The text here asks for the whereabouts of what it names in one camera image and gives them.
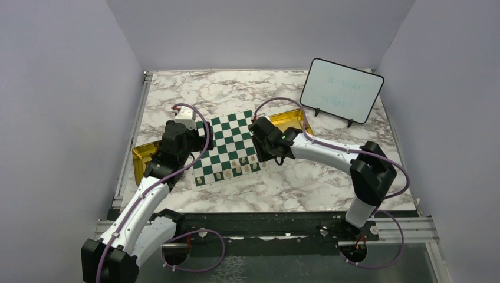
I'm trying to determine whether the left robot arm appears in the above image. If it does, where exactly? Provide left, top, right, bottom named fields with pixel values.
left=81, top=120, right=213, bottom=282

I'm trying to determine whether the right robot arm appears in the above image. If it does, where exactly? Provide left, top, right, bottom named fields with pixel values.
left=249, top=117, right=397, bottom=240

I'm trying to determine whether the green white chess board mat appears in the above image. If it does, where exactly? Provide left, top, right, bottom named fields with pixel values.
left=186, top=109, right=278, bottom=191

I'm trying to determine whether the gold tin with light pieces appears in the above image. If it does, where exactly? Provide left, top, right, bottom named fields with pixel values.
left=265, top=109, right=304, bottom=132

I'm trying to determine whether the gold tin with dark pieces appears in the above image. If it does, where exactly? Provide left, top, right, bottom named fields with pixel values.
left=132, top=140, right=160, bottom=185

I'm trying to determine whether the small whiteboard on stand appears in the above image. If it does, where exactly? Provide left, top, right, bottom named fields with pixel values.
left=299, top=58, right=384, bottom=124

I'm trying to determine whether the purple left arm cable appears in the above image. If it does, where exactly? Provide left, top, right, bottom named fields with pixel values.
left=96, top=103, right=212, bottom=283

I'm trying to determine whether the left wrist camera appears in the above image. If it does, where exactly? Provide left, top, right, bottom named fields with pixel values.
left=172, top=106, right=198, bottom=130

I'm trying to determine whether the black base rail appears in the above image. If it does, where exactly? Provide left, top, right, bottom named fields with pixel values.
left=146, top=209, right=440, bottom=257

